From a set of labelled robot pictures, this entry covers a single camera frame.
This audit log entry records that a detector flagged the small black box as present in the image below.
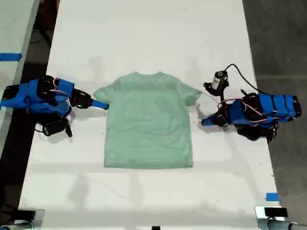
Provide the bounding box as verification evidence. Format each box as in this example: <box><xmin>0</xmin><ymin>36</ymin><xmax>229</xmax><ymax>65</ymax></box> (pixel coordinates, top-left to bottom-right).
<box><xmin>17</xmin><ymin>209</ymin><xmax>36</xmax><ymax>220</ymax></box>
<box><xmin>264</xmin><ymin>207</ymin><xmax>288</xmax><ymax>218</ymax></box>

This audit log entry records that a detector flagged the grey metal pipe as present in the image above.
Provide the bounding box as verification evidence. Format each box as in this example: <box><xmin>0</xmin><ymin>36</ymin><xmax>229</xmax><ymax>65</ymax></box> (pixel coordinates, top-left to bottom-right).
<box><xmin>0</xmin><ymin>221</ymin><xmax>35</xmax><ymax>230</ymax></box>
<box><xmin>258</xmin><ymin>219</ymin><xmax>307</xmax><ymax>230</ymax></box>

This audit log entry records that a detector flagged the black camera cable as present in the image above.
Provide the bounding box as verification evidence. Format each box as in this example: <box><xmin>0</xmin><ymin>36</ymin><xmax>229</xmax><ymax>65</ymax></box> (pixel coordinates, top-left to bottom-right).
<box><xmin>34</xmin><ymin>121</ymin><xmax>47</xmax><ymax>133</ymax></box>
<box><xmin>225</xmin><ymin>63</ymin><xmax>265</xmax><ymax>94</ymax></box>

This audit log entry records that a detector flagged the silver metal bracket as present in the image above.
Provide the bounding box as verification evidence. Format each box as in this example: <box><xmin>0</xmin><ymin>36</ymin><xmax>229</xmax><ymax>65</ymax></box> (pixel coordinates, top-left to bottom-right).
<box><xmin>254</xmin><ymin>206</ymin><xmax>289</xmax><ymax>230</ymax></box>

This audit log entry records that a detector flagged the black camera stalk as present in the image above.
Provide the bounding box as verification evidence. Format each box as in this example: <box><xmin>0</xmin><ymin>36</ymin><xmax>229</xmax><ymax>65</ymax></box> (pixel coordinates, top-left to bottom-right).
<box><xmin>61</xmin><ymin>109</ymin><xmax>73</xmax><ymax>138</ymax></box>
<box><xmin>203</xmin><ymin>81</ymin><xmax>230</xmax><ymax>103</ymax></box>

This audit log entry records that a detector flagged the black floor cable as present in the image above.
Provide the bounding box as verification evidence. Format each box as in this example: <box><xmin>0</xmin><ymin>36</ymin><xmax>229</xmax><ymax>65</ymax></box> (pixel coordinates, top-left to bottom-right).
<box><xmin>30</xmin><ymin>23</ymin><xmax>53</xmax><ymax>47</ymax></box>

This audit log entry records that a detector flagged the long blue tape strip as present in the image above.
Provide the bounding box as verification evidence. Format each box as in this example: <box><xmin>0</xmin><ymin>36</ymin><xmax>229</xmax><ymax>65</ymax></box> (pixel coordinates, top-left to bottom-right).
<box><xmin>0</xmin><ymin>53</ymin><xmax>23</xmax><ymax>62</ymax></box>

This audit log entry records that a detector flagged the pale green t-shirt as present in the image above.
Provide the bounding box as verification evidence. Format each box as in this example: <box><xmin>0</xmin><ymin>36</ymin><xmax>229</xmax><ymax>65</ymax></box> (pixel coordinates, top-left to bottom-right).
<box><xmin>93</xmin><ymin>71</ymin><xmax>202</xmax><ymax>169</ymax></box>

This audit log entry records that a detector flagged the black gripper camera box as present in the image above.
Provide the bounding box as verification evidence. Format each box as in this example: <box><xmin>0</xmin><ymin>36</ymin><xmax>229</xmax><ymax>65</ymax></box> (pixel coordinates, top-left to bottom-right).
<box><xmin>213</xmin><ymin>70</ymin><xmax>229</xmax><ymax>88</ymax></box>
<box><xmin>42</xmin><ymin>120</ymin><xmax>66</xmax><ymax>137</ymax></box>

